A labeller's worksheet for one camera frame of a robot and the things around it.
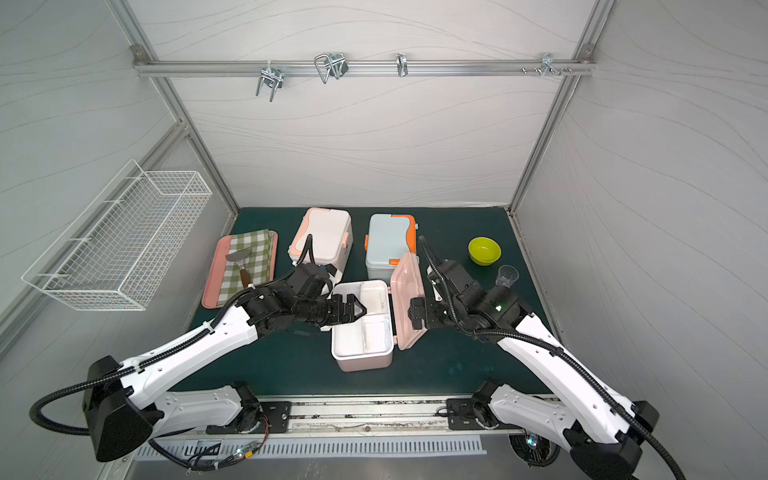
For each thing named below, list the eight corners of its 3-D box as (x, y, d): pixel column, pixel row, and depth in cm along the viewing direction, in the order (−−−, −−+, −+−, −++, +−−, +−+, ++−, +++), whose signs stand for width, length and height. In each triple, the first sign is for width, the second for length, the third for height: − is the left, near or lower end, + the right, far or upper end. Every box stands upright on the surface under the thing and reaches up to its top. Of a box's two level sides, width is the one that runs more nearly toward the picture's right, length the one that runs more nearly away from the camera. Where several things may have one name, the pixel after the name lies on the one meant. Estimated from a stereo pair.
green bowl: (468, 265, 106) (471, 257, 102) (464, 245, 112) (467, 236, 108) (499, 265, 106) (503, 257, 102) (493, 245, 112) (497, 236, 108)
